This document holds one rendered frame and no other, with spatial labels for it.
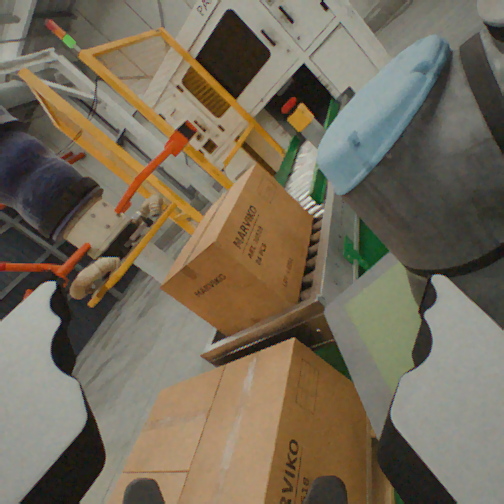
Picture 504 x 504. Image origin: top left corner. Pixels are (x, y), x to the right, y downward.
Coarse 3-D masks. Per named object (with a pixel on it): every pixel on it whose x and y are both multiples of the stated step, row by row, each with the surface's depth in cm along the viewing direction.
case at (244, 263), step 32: (256, 192) 136; (224, 224) 112; (256, 224) 125; (288, 224) 141; (192, 256) 117; (224, 256) 108; (256, 256) 116; (288, 256) 129; (160, 288) 129; (192, 288) 124; (224, 288) 119; (256, 288) 115; (288, 288) 119; (224, 320) 133; (256, 320) 127
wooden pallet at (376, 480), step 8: (368, 424) 112; (368, 432) 110; (368, 440) 108; (376, 440) 112; (368, 448) 106; (376, 448) 116; (368, 456) 104; (376, 456) 114; (368, 464) 103; (376, 464) 112; (368, 472) 101; (376, 472) 111; (368, 480) 99; (376, 480) 109; (384, 480) 107; (368, 488) 98; (376, 488) 107; (384, 488) 105; (392, 488) 105; (368, 496) 96; (376, 496) 105; (384, 496) 104; (392, 496) 103
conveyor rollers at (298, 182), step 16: (304, 144) 285; (304, 160) 248; (288, 176) 258; (304, 176) 225; (288, 192) 227; (304, 192) 203; (320, 208) 165; (320, 224) 151; (304, 272) 135; (304, 288) 129
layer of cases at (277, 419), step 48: (192, 384) 145; (240, 384) 114; (288, 384) 96; (336, 384) 111; (144, 432) 151; (192, 432) 118; (240, 432) 97; (288, 432) 88; (336, 432) 100; (192, 480) 100; (240, 480) 84; (288, 480) 81
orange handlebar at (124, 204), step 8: (176, 144) 101; (168, 152) 97; (152, 160) 93; (160, 160) 94; (144, 168) 89; (152, 168) 91; (136, 176) 88; (144, 176) 88; (136, 184) 88; (128, 192) 91; (120, 200) 95; (128, 200) 93; (120, 208) 97; (128, 208) 113; (80, 248) 93; (88, 248) 95; (72, 256) 91; (80, 256) 92; (64, 264) 89; (72, 264) 90; (64, 272) 88
